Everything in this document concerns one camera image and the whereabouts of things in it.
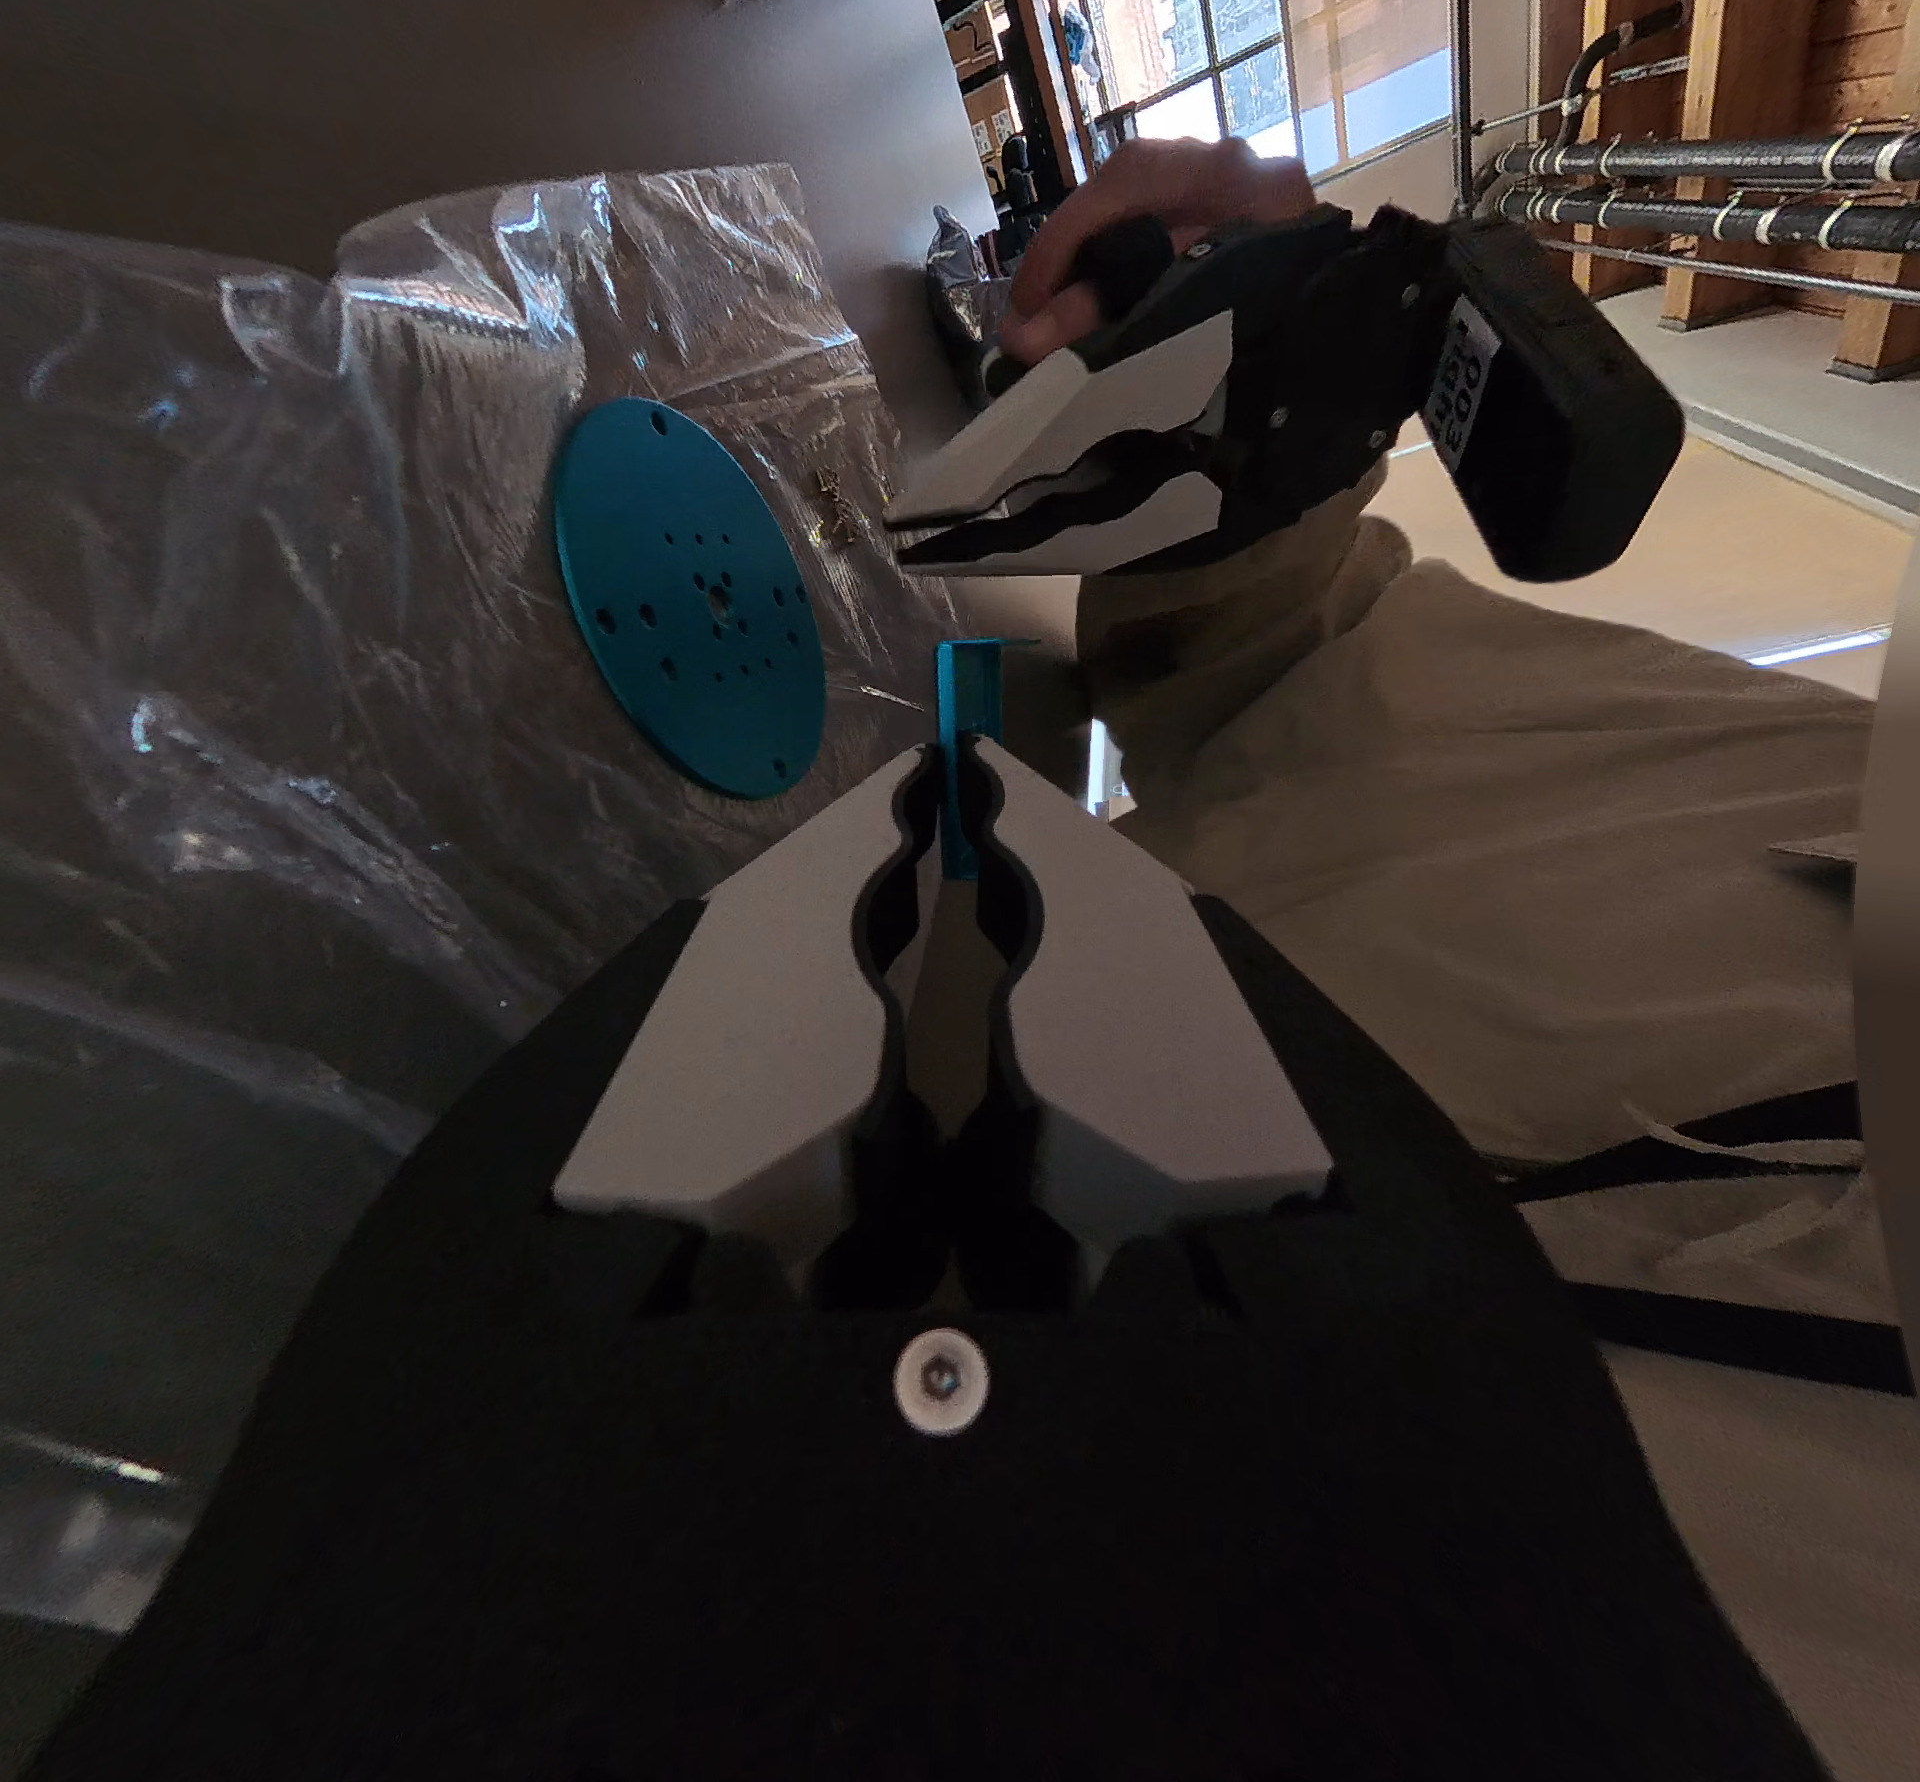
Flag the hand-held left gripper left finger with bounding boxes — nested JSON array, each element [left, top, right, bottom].
[[548, 747, 955, 1284]]

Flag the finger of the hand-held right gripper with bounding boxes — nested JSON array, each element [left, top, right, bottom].
[[897, 474, 1228, 578], [883, 309, 1234, 523]]

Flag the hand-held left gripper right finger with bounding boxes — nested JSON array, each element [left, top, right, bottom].
[[958, 736, 1340, 1289]]

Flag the blue U-shaped metal bracket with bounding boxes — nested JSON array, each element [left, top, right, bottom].
[[932, 637, 1039, 887]]

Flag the blue round metal plate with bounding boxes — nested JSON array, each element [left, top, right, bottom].
[[553, 396, 831, 806]]

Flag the grey desk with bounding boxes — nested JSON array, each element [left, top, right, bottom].
[[0, 0, 1112, 1782]]

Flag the person's right hand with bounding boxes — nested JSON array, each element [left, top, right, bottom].
[[997, 136, 1323, 361]]

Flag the crumpled silver foil bag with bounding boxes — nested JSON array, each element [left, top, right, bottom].
[[926, 202, 1022, 387]]

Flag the black insulated pipe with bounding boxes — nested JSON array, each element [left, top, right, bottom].
[[1477, 119, 1920, 187], [1484, 185, 1920, 257]]

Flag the curved black pipe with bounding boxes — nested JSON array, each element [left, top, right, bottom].
[[1560, 0, 1690, 119]]

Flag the wooden shelf with boxes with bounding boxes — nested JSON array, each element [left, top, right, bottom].
[[917, 0, 1119, 238]]

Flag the metal conduit pole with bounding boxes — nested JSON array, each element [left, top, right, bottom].
[[1440, 0, 1479, 223]]

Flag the large clear plastic bag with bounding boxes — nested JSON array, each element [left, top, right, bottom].
[[0, 219, 632, 1558]]

